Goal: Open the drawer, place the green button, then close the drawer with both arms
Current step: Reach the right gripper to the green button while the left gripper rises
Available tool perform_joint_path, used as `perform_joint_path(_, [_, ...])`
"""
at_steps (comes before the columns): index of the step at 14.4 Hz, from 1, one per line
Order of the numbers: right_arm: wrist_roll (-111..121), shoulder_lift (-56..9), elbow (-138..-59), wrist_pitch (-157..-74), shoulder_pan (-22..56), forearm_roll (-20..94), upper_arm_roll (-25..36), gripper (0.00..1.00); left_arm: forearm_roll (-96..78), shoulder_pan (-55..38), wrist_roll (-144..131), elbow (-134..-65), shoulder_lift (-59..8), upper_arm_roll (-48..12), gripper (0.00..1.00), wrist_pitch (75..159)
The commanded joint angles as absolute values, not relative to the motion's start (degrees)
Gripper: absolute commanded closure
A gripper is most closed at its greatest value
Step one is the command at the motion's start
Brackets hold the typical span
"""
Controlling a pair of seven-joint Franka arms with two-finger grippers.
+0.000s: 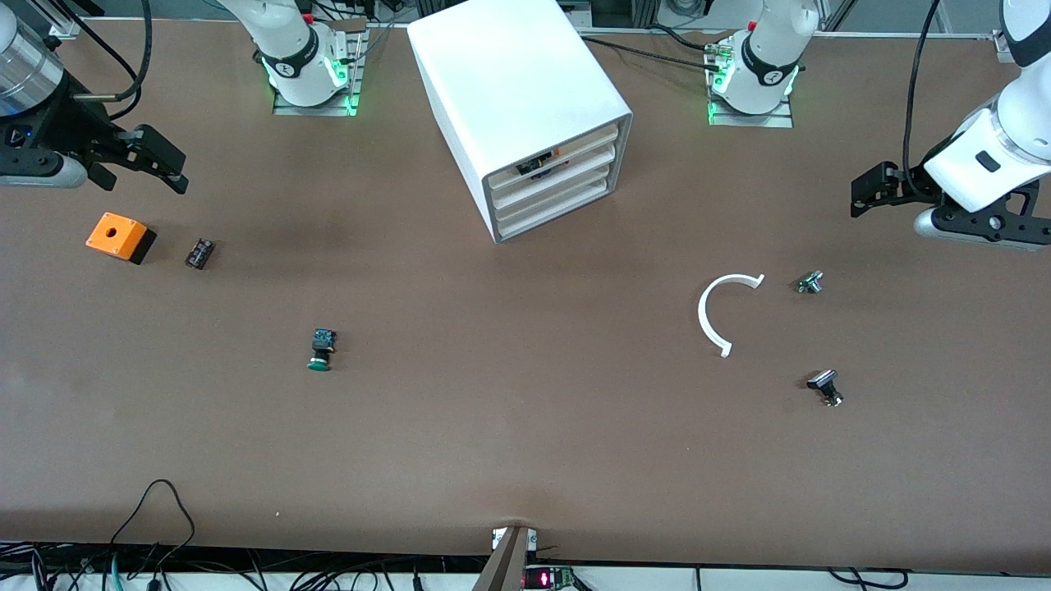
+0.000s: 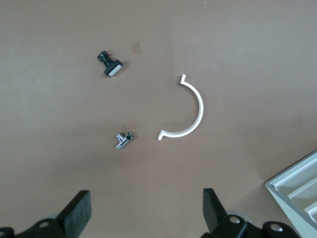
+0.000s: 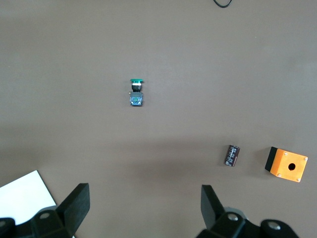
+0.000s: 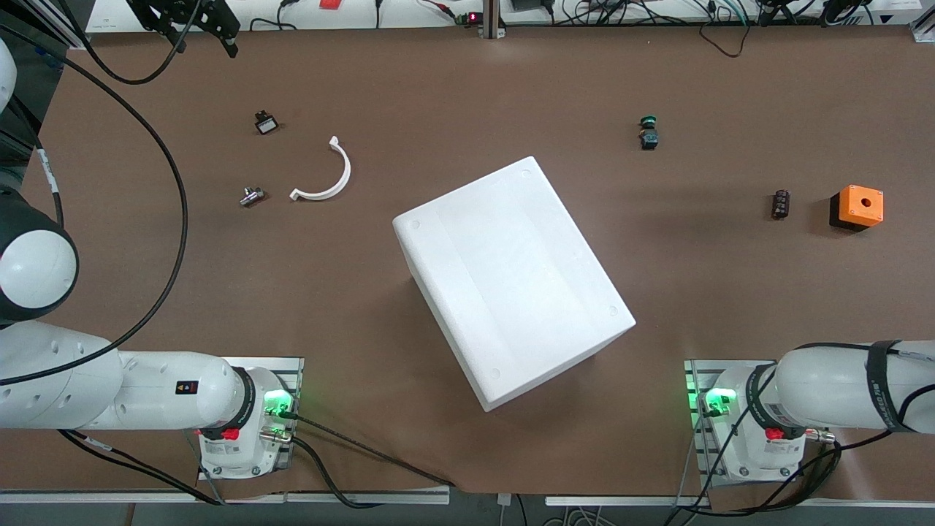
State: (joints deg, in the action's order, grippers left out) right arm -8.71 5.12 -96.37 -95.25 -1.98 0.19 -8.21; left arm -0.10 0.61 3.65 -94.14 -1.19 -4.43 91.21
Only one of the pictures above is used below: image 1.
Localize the green push button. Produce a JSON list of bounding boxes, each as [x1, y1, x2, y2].
[[307, 328, 338, 372]]

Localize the white plastic drawer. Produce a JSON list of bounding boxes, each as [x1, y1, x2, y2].
[[491, 144, 617, 210], [493, 163, 615, 227], [495, 181, 613, 241], [490, 125, 618, 194]]

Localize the black silver push button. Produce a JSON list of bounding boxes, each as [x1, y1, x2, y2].
[[806, 369, 845, 408]]

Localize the white drawer cabinet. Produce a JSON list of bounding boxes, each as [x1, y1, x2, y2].
[[408, 0, 634, 245]]

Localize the orange box with black base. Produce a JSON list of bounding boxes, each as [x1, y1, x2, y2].
[[85, 213, 157, 265]]

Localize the black and orange small part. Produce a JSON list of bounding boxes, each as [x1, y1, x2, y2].
[[515, 149, 569, 178]]

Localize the green circuit board red display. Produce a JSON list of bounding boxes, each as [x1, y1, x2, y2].
[[523, 565, 577, 591]]

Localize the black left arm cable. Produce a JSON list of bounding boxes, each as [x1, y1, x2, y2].
[[902, 0, 943, 177]]

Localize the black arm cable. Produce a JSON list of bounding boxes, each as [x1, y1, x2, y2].
[[902, 0, 943, 177], [72, 0, 155, 122]]

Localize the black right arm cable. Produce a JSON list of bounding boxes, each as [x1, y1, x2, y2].
[[72, 0, 155, 122]]

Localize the aluminium arm base plate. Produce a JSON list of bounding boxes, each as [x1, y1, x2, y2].
[[706, 37, 796, 129], [271, 21, 367, 117]]

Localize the white C-shaped plastic ring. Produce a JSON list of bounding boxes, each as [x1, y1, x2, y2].
[[698, 273, 766, 359]]

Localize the black cables behind cabinet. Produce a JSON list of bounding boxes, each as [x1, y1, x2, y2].
[[575, 21, 727, 73]]

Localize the black looped cable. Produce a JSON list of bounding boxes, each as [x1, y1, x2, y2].
[[111, 479, 198, 575]]

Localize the black cable bundle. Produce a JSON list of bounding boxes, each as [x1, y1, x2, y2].
[[0, 542, 493, 591]]

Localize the aluminium camera mount post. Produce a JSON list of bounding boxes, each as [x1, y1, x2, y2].
[[472, 525, 539, 591]]

